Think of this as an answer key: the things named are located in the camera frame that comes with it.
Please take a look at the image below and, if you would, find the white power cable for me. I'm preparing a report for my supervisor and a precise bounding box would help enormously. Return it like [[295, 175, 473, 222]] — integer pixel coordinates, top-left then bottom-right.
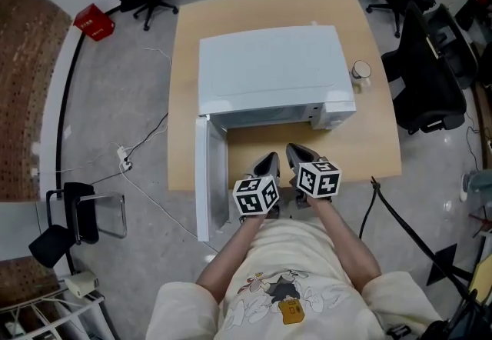
[[118, 165, 220, 253]]

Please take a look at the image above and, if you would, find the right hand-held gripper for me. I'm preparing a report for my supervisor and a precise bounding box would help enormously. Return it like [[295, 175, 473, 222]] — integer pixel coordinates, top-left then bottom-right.
[[286, 142, 343, 211]]

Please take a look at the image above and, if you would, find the white microwave door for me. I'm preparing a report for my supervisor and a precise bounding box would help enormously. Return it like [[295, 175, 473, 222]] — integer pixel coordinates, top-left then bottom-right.
[[194, 115, 231, 242]]

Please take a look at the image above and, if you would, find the thin white floor cable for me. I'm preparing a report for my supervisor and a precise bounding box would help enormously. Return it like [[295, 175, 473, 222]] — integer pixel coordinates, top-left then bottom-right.
[[144, 46, 173, 66]]

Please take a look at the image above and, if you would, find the black power cable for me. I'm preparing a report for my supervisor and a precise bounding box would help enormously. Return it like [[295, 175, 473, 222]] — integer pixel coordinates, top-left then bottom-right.
[[126, 113, 170, 161]]

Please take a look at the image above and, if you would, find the black pole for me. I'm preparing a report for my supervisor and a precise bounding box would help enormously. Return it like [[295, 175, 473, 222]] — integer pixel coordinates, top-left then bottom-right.
[[371, 176, 492, 305]]

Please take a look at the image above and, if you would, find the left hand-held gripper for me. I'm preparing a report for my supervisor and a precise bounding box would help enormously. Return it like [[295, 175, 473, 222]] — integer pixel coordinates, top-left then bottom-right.
[[231, 152, 284, 225]]

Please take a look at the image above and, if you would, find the person's cream printed t-shirt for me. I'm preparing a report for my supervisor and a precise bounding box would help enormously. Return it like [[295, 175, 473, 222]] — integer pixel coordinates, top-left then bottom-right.
[[145, 217, 443, 340]]

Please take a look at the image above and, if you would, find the red box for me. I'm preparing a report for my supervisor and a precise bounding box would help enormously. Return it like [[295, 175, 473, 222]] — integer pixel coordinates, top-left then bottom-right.
[[72, 3, 116, 42]]

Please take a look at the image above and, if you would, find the black triangular stand base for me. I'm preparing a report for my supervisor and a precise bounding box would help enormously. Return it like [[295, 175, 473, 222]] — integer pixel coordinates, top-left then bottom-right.
[[425, 242, 472, 288]]

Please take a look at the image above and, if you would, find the black hanging cable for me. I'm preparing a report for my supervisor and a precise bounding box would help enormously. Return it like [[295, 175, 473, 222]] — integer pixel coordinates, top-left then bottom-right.
[[358, 192, 381, 239]]

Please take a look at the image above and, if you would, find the white power strip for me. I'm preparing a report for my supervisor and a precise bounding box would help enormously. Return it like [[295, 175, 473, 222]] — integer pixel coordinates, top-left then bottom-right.
[[116, 145, 134, 172]]

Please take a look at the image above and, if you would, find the person's left forearm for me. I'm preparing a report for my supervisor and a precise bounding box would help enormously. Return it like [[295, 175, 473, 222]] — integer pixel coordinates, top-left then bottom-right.
[[195, 211, 270, 305]]

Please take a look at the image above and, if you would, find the white microwave oven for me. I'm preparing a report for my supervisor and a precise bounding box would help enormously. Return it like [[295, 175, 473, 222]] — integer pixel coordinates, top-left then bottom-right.
[[196, 25, 357, 131]]

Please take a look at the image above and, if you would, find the black backpack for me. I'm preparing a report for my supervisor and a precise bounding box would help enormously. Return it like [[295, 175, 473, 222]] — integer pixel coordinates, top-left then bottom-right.
[[434, 288, 492, 340]]

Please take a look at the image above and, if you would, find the beige small device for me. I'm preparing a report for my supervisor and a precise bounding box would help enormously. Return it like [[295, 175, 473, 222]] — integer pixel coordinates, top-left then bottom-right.
[[63, 271, 99, 298]]

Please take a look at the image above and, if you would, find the white mug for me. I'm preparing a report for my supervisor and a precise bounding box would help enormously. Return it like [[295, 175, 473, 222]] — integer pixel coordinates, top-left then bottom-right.
[[348, 59, 373, 88]]

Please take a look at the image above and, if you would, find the person's right forearm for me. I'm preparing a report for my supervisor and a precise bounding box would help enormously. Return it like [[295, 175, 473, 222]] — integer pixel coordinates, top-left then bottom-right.
[[307, 198, 382, 292]]

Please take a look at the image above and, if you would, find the white wire shelf rack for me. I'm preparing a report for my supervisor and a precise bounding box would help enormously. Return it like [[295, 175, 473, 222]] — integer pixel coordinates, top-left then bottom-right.
[[0, 284, 116, 340]]

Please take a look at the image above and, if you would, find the black cantilever chair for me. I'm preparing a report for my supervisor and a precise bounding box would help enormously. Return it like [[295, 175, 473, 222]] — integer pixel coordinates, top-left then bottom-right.
[[28, 181, 128, 268]]

